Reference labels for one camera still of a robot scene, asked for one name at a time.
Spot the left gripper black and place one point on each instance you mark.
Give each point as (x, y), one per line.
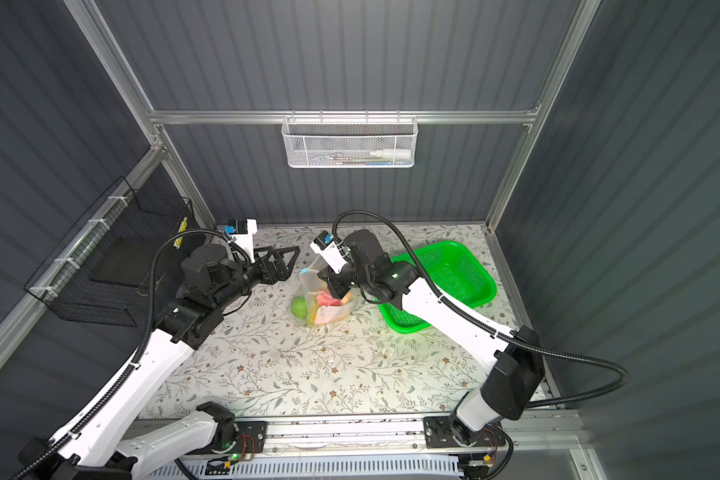
(281, 272)

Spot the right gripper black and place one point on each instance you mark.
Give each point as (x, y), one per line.
(340, 290)

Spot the red toy fruit front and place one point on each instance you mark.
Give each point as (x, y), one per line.
(324, 299)

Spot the clear zip top bag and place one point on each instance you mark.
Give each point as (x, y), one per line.
(313, 302)

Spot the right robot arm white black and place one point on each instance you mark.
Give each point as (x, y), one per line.
(513, 371)

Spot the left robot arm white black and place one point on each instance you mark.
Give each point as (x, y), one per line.
(92, 445)

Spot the green plastic basket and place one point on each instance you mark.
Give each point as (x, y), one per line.
(456, 271)

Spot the white bottle in basket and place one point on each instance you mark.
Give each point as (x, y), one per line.
(392, 155)

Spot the black pad in basket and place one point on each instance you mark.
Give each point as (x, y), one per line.
(126, 263)

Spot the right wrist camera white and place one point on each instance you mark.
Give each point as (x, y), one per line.
(328, 248)

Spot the white wire mesh basket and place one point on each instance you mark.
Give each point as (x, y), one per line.
(346, 144)

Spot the black wire mesh basket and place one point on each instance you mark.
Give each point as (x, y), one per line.
(62, 282)

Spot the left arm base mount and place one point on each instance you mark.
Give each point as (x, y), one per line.
(242, 437)

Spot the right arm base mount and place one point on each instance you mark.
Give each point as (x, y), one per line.
(442, 432)

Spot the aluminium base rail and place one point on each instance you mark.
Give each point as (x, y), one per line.
(348, 429)

